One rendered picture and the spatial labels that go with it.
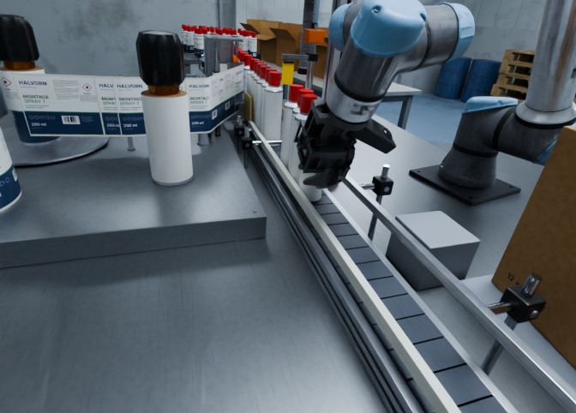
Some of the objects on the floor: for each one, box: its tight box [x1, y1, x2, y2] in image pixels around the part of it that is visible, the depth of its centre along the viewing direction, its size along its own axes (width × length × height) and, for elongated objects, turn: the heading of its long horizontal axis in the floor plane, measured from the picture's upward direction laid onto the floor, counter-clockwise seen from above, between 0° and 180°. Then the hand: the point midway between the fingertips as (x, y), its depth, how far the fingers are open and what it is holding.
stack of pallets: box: [490, 50, 576, 106], centre depth 499 cm, size 141×101×100 cm
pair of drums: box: [434, 56, 502, 103], centre depth 648 cm, size 64×106×76 cm, turn 20°
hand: (321, 182), depth 67 cm, fingers closed, pressing on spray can
